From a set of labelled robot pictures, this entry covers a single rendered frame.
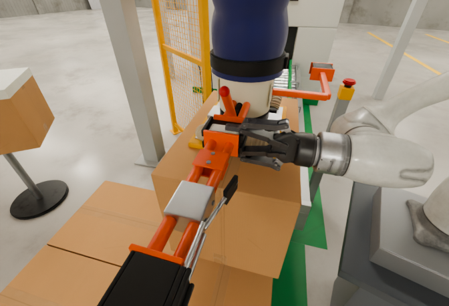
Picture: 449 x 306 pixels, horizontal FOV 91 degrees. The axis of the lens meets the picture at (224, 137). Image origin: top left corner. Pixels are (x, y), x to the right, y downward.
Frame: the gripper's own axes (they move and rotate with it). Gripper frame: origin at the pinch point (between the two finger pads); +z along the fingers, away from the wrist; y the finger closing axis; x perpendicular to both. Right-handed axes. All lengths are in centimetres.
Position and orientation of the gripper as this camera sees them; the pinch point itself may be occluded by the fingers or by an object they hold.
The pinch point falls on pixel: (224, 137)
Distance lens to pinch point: 52.2
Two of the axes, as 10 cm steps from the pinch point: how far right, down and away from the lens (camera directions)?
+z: -9.7, -1.4, 2.0
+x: 2.5, -5.6, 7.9
